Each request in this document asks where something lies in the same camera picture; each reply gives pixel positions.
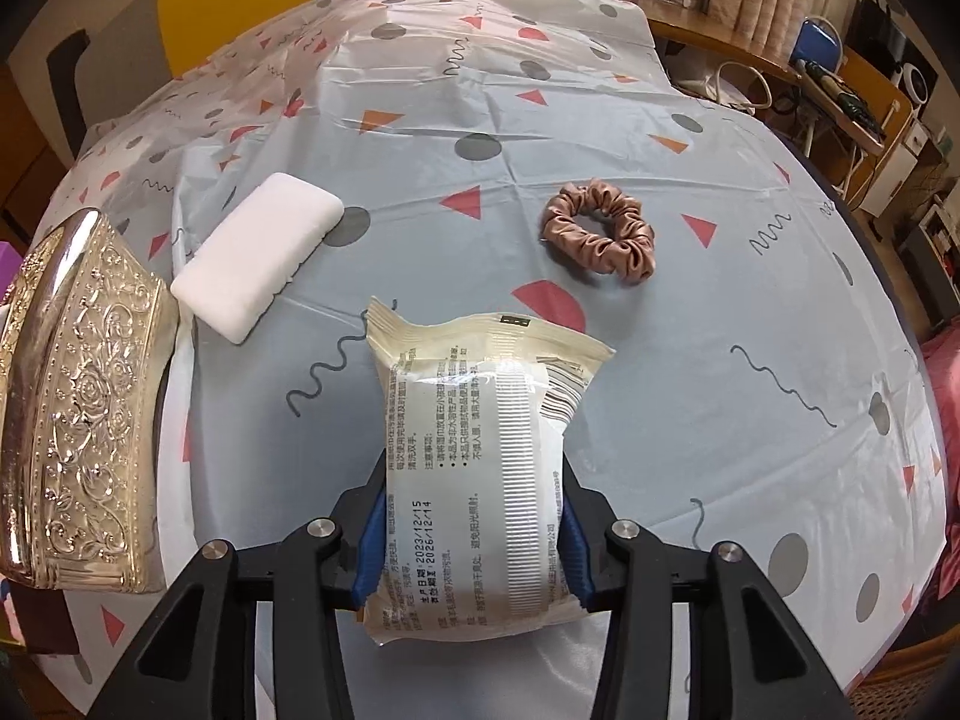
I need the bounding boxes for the gold embossed tissue box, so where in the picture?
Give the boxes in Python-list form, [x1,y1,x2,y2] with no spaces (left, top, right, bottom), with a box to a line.
[0,208,181,595]

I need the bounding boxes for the wooden desk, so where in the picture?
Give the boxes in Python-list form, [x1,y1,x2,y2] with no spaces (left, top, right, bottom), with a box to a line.
[637,0,803,83]

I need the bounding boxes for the clutter on folding chair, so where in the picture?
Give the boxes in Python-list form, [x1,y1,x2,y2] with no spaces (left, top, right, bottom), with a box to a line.
[799,56,890,147]

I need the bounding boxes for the black monitor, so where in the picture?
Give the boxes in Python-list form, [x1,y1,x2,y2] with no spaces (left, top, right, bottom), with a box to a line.
[847,0,916,76]

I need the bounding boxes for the patterned plastic tablecloth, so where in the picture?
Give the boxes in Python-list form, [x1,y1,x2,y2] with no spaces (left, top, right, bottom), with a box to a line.
[0,0,950,720]

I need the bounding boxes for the round white fan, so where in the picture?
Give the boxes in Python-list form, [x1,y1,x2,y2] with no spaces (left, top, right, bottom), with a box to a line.
[896,64,938,110]

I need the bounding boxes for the pink brown scrunchie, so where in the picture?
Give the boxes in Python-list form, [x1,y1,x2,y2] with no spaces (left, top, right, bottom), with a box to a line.
[541,178,657,284]

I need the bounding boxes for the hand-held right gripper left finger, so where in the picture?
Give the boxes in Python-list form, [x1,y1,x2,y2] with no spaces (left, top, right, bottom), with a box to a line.
[86,461,391,720]

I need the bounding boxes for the low storage shelf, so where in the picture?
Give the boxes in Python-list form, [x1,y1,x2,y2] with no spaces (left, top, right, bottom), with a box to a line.
[900,187,960,331]

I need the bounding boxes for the wet wipes packet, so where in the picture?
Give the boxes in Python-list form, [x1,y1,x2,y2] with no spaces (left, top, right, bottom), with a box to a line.
[362,296,617,650]

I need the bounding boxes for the grey chair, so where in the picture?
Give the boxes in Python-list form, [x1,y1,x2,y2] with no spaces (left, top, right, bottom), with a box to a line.
[7,0,185,166]

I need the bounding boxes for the white cabinet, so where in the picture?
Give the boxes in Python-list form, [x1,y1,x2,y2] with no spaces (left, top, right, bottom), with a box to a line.
[855,120,938,218]

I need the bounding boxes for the black chair back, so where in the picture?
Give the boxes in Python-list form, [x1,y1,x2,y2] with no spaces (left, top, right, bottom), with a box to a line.
[46,28,92,170]

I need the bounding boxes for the blue folding chair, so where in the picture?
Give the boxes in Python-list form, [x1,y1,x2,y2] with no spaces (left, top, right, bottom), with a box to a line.
[791,15,886,196]

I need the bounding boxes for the pink cloth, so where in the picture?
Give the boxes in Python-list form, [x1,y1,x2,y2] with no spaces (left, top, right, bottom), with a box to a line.
[919,330,960,526]

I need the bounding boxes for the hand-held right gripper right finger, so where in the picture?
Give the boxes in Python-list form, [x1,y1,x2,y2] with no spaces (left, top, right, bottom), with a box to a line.
[555,457,860,720]

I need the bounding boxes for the yellow chair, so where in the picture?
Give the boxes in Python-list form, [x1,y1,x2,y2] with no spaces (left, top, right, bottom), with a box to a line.
[157,0,314,80]

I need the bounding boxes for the white sponge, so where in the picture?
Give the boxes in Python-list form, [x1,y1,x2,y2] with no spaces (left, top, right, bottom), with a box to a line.
[170,172,346,346]

